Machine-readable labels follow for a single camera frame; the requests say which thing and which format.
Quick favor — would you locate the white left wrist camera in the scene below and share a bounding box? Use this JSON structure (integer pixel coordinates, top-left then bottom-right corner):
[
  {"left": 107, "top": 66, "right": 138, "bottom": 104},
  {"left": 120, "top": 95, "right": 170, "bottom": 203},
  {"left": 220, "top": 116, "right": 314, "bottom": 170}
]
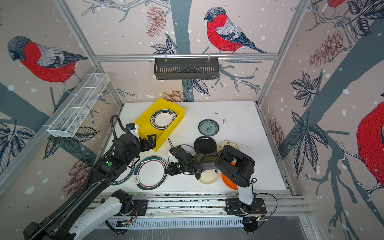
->
[{"left": 126, "top": 123, "right": 140, "bottom": 140}]

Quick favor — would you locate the green-rimmed plate left edge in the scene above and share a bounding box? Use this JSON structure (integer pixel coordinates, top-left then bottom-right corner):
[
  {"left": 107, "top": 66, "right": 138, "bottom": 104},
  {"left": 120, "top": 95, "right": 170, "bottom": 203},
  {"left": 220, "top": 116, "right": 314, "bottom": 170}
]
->
[{"left": 111, "top": 168, "right": 135, "bottom": 186}]

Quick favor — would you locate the aluminium frame post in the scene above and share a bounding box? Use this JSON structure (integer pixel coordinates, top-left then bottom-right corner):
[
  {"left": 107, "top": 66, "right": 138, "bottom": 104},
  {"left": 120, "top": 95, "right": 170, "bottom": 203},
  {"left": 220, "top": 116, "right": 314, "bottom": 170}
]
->
[{"left": 258, "top": 0, "right": 310, "bottom": 107}]

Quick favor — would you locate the black corrugated cable conduit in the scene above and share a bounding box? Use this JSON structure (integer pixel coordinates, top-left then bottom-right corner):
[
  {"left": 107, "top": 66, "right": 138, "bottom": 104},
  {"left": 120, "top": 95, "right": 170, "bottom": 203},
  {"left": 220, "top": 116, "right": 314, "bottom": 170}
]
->
[{"left": 109, "top": 114, "right": 128, "bottom": 145}]

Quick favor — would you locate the cream plate under right gripper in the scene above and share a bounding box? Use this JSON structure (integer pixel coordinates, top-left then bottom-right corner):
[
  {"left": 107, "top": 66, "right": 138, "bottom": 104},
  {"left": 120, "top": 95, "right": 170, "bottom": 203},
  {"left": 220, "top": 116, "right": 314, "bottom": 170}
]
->
[{"left": 217, "top": 140, "right": 240, "bottom": 152}]

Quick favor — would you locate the blue floral green plate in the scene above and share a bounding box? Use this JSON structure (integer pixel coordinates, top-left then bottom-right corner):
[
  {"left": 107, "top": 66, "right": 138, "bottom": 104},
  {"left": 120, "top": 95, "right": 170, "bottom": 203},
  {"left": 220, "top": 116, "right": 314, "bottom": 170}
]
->
[{"left": 198, "top": 119, "right": 220, "bottom": 137}]

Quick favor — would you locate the white wire mesh basket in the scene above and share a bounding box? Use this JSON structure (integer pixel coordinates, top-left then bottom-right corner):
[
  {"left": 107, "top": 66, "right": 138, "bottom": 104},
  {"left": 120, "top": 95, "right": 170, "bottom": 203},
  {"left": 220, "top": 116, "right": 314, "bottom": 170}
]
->
[{"left": 48, "top": 73, "right": 110, "bottom": 138}]

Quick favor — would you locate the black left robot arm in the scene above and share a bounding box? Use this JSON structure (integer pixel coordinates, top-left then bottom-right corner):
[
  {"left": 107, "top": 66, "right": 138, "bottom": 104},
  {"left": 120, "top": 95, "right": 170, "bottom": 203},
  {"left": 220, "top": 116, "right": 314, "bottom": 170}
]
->
[{"left": 23, "top": 133, "right": 157, "bottom": 240}]

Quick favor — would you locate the orange plate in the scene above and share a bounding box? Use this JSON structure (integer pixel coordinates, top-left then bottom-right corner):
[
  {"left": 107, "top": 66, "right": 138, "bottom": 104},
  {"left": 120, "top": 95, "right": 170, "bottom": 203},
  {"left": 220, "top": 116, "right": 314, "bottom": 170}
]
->
[{"left": 221, "top": 174, "right": 238, "bottom": 190}]

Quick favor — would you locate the cream plate black brushstroke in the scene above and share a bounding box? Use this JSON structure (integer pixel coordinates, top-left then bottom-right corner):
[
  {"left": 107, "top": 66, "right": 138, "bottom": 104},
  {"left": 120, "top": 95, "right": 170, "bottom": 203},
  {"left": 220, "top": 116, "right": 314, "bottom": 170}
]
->
[{"left": 195, "top": 170, "right": 221, "bottom": 185}]

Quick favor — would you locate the black hanging basket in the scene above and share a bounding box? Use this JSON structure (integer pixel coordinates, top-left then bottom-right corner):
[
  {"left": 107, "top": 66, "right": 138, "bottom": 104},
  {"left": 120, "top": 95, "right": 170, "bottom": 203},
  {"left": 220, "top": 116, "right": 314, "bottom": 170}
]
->
[{"left": 154, "top": 58, "right": 219, "bottom": 80}]

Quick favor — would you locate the small green-rimmed white plate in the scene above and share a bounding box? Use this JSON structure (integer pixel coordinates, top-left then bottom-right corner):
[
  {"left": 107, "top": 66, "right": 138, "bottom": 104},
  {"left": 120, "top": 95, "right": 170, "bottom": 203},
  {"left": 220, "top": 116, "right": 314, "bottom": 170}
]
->
[{"left": 151, "top": 109, "right": 177, "bottom": 130}]

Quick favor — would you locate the black glossy plate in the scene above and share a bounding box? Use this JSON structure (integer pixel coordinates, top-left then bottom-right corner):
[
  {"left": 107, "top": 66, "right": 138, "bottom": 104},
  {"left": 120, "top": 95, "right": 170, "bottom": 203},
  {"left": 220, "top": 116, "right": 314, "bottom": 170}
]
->
[{"left": 194, "top": 136, "right": 217, "bottom": 155}]

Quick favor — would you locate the white plate green clover motif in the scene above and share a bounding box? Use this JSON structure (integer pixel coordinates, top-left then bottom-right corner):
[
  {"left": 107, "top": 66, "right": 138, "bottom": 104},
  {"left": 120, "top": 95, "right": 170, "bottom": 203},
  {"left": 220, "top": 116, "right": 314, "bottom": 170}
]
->
[{"left": 173, "top": 145, "right": 196, "bottom": 156}]

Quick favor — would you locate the yellow plastic bin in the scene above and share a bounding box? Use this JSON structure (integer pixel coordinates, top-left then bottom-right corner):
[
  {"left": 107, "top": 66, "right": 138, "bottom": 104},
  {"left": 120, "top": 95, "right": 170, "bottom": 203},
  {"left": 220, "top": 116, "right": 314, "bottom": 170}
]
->
[{"left": 135, "top": 99, "right": 185, "bottom": 152}]

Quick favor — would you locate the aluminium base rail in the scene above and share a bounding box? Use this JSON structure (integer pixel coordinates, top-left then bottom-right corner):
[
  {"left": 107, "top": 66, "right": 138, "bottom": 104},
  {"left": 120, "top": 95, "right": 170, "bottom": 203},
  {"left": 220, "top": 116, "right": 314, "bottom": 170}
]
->
[{"left": 64, "top": 191, "right": 313, "bottom": 230}]

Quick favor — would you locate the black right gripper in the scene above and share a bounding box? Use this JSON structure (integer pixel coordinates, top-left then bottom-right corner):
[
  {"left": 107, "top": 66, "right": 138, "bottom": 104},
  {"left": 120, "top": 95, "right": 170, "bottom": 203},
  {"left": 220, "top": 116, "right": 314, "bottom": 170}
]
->
[{"left": 163, "top": 160, "right": 189, "bottom": 175}]

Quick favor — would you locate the large green-rimmed striped plate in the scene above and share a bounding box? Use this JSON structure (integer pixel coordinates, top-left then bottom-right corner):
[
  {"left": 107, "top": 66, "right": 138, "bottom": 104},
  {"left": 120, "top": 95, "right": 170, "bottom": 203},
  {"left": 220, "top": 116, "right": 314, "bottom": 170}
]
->
[{"left": 134, "top": 156, "right": 168, "bottom": 191}]

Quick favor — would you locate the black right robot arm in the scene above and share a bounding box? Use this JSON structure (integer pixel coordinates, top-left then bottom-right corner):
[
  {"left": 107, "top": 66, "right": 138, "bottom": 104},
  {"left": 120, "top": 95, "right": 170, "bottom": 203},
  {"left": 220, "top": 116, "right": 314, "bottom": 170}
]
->
[{"left": 166, "top": 145, "right": 255, "bottom": 206}]

